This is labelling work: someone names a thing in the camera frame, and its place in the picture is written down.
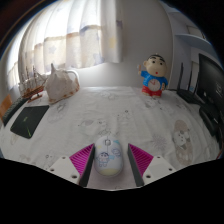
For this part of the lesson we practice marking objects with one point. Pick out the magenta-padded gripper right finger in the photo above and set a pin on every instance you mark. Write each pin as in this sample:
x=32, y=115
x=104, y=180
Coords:
x=140, y=159

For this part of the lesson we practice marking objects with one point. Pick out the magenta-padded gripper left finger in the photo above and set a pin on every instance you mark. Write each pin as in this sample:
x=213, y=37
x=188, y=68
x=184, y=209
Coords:
x=83, y=159

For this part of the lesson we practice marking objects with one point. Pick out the white cartoon-print computer mouse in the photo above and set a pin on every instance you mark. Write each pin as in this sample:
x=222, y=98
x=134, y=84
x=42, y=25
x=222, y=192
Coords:
x=108, y=156

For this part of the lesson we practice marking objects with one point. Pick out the black mouse pad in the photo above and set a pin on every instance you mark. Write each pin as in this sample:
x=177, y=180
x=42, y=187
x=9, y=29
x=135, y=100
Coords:
x=29, y=121

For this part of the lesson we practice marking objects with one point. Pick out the white printed tablecloth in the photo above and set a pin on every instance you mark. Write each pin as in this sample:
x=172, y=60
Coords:
x=110, y=110

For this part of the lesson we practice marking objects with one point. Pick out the cartoon boy figurine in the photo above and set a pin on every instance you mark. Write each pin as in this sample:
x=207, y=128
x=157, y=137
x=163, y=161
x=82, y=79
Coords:
x=154, y=81

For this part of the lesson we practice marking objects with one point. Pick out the black box under monitor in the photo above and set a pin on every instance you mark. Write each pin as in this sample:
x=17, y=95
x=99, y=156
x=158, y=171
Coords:
x=209, y=120

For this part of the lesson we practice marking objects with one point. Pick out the black router with antennas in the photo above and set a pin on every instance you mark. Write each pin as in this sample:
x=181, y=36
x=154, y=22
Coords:
x=189, y=96

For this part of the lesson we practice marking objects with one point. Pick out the wooden model sailing ship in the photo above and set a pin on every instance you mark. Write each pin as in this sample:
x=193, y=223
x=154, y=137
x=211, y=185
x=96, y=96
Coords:
x=32, y=88

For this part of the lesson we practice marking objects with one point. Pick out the orange wooden chair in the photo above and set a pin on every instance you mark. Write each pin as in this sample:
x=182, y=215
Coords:
x=5, y=105

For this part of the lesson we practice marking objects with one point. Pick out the black monitor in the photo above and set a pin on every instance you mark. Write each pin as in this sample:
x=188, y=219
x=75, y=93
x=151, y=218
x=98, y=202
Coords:
x=213, y=83

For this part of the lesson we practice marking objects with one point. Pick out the white sheer curtain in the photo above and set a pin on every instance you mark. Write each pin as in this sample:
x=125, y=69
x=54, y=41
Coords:
x=66, y=36

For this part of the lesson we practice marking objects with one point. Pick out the white wall shelf unit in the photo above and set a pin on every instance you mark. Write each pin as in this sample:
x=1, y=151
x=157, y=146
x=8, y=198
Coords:
x=186, y=43

